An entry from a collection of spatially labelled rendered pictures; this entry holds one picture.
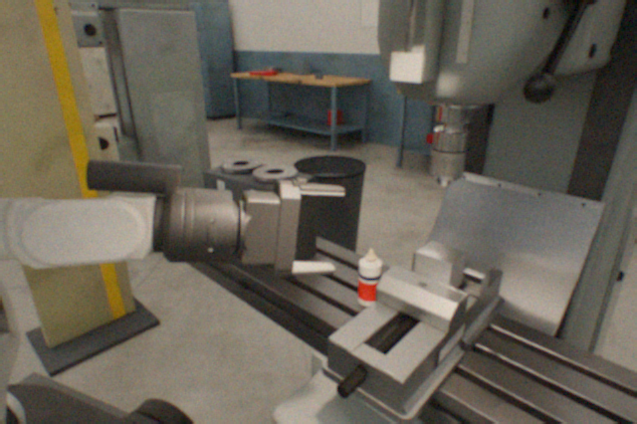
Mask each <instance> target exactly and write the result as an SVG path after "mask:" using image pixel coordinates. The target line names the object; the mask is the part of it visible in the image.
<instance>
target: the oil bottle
mask: <svg viewBox="0 0 637 424"><path fill-rule="evenodd" d="M381 267H382V263H381V260H379V259H378V258H376V255H374V252H373V249H370V250H369V253H368V254H367V255H366V257H364V258H361V259H360V260H359V270H358V292H357V300H358V302H359V303H360V304H361V305H363V306H365V307H369V306H371V305H372V304H373V303H375V302H376V299H375V293H376V287H377V285H378V283H379V281H380V279H381Z"/></svg>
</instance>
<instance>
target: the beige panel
mask: <svg viewBox="0 0 637 424"><path fill-rule="evenodd" d="M91 158H92V159H103V156H102V151H101V147H100V142H99V138H98V133H97V128H96V123H95V119H94V114H93V110H92V105H91V101H90V96H89V92H88V87H87V82H86V77H85V73H84V68H83V64H82V59H81V55H80V50H79V46H78V41H77V36H76V31H75V27H74V22H73V18H72V13H71V9H70V4H69V0H0V198H21V197H42V198H43V199H55V200H57V199H84V198H105V197H107V196H108V195H110V192H109V191H96V190H89V188H88V184H87V166H88V163H89V160H90V159H91ZM19 264H20V267H21V270H22V273H23V276H24V278H25V281H26V284H27V287H28V290H29V294H30V297H31V300H32V303H33V306H34V308H35V311H36V314H37V317H38V320H39V323H40V326H38V327H35V328H33V329H30V330H28V331H26V334H27V337H28V339H29V341H30V343H31V344H32V346H33V348H34V350H35V351H36V353H37V355H38V357H39V358H40V360H41V362H42V364H43V365H44V367H45V369H46V371H47V372H48V374H49V376H50V377H53V376H55V375H57V374H59V373H61V372H63V371H65V370H67V369H69V368H72V367H74V366H76V365H78V364H80V363H82V362H84V361H86V360H88V359H90V358H92V357H94V356H96V355H98V354H100V353H102V352H104V351H106V350H108V349H110V348H112V347H114V346H116V345H119V344H121V343H123V342H125V341H127V340H129V339H131V338H133V337H135V336H137V335H139V334H141V333H143V332H145V331H147V330H150V329H152V328H154V327H156V326H158V325H160V321H159V319H158V318H157V317H156V316H155V315H154V314H152V313H151V312H150V310H149V309H148V308H147V307H146V306H145V305H144V304H143V303H142V302H140V301H139V300H138V299H137V298H136V297H135V296H133V295H132V293H131V289H130V284H129V280H128V274H127V270H126V265H125V261H120V262H115V263H103V264H91V265H78V266H66V267H54V268H41V269H34V268H32V267H30V266H29V265H23V264H22V263H21V262H19Z"/></svg>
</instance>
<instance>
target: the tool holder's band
mask: <svg viewBox="0 0 637 424"><path fill-rule="evenodd" d="M443 126H444V125H443ZM443 126H437V127H436V128H435V129H434V135H435V136H437V137H441V138H447V139H463V138H468V137H469V133H470V131H469V130H468V129H467V128H465V127H460V129H458V130H449V129H444V128H443Z"/></svg>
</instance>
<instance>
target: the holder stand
mask: <svg viewBox="0 0 637 424"><path fill-rule="evenodd" d="M203 174H204V184H205V189H213V190H231V191H232V195H233V201H235V202H236V204H238V201H239V200H241V198H242V193H243V192H244V191H261V192H273V188H274V185H275V183H276V181H277V179H282V181H292V178H295V179H296V177H301V178H304V179H306V180H307V181H308V183H307V184H317V177H316V176H314V175H309V174H305V173H301V172H298V171H297V170H296V169H295V168H293V167H290V166H285V165H267V164H263V162H262V161H261V160H259V159H255V158H234V159H229V160H225V161H223V162H221V163H220V166H217V167H214V168H210V169H207V170H204V171H203ZM300 195H301V203H300V213H299V223H298V232H297V243H296V251H295V262H301V263H305V262H306V261H308V260H309V258H311V257H313V256H315V255H316V254H317V195H316V194H301V193H300ZM255 267H258V268H261V269H263V270H265V271H268V272H269V270H268V266H255Z"/></svg>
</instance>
